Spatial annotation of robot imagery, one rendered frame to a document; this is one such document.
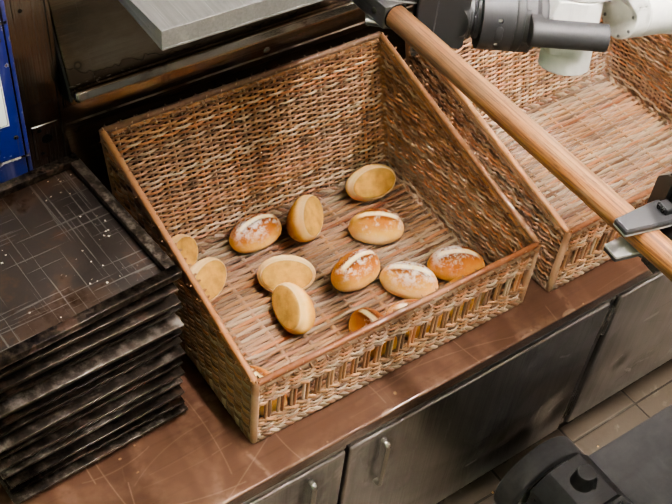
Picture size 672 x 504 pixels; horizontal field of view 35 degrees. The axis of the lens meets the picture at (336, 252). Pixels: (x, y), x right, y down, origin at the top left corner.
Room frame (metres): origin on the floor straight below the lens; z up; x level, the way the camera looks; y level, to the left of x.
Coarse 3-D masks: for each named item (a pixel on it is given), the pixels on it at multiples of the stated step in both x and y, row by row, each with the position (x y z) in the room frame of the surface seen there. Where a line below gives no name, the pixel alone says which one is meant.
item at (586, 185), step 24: (408, 24) 1.07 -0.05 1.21; (432, 48) 1.03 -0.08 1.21; (456, 72) 0.99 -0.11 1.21; (480, 96) 0.96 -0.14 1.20; (504, 96) 0.95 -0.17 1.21; (504, 120) 0.92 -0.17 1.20; (528, 120) 0.92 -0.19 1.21; (528, 144) 0.89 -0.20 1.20; (552, 144) 0.88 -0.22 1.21; (552, 168) 0.86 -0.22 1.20; (576, 168) 0.85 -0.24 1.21; (576, 192) 0.83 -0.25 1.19; (600, 192) 0.81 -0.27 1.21; (600, 216) 0.80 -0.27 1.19; (648, 240) 0.75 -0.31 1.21
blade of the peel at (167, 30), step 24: (120, 0) 1.09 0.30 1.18; (144, 0) 1.10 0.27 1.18; (168, 0) 1.10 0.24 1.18; (192, 0) 1.11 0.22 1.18; (216, 0) 1.11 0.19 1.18; (240, 0) 1.12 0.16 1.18; (264, 0) 1.09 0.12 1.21; (288, 0) 1.11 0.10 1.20; (312, 0) 1.14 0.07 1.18; (144, 24) 1.04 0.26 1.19; (168, 24) 1.05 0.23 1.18; (192, 24) 1.03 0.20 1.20; (216, 24) 1.05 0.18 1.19; (240, 24) 1.07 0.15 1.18; (168, 48) 1.01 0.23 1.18
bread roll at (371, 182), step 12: (360, 168) 1.42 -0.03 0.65; (372, 168) 1.42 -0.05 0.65; (384, 168) 1.43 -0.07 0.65; (348, 180) 1.40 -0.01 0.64; (360, 180) 1.40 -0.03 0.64; (372, 180) 1.41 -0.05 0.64; (384, 180) 1.42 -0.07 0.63; (348, 192) 1.38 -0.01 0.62; (360, 192) 1.38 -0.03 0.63; (372, 192) 1.39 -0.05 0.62; (384, 192) 1.40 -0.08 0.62
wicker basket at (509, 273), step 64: (320, 64) 1.48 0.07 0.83; (384, 64) 1.54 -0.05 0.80; (128, 128) 1.24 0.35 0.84; (192, 128) 1.31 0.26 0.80; (256, 128) 1.37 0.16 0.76; (320, 128) 1.44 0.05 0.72; (384, 128) 1.52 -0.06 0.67; (448, 128) 1.39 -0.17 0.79; (128, 192) 1.15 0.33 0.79; (192, 192) 1.27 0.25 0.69; (256, 192) 1.33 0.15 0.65; (320, 192) 1.41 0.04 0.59; (448, 192) 1.37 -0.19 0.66; (256, 256) 1.23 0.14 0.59; (320, 256) 1.25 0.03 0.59; (384, 256) 1.27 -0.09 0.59; (512, 256) 1.17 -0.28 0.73; (192, 320) 1.00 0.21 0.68; (256, 320) 1.09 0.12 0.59; (320, 320) 1.10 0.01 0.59; (384, 320) 1.00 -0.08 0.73; (448, 320) 1.14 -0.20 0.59; (256, 384) 0.86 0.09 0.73; (320, 384) 0.94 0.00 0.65
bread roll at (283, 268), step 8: (280, 256) 1.18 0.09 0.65; (288, 256) 1.18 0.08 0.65; (296, 256) 1.19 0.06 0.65; (264, 264) 1.17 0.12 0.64; (272, 264) 1.16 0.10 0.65; (280, 264) 1.17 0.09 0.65; (288, 264) 1.17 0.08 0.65; (296, 264) 1.17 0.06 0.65; (304, 264) 1.17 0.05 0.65; (264, 272) 1.15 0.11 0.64; (272, 272) 1.16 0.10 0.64; (280, 272) 1.16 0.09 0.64; (288, 272) 1.16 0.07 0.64; (296, 272) 1.16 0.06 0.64; (304, 272) 1.16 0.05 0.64; (312, 272) 1.17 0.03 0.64; (264, 280) 1.14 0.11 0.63; (272, 280) 1.15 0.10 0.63; (280, 280) 1.15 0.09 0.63; (288, 280) 1.15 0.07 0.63; (296, 280) 1.15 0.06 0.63; (304, 280) 1.16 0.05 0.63; (312, 280) 1.16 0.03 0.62; (272, 288) 1.14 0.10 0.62; (304, 288) 1.15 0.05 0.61
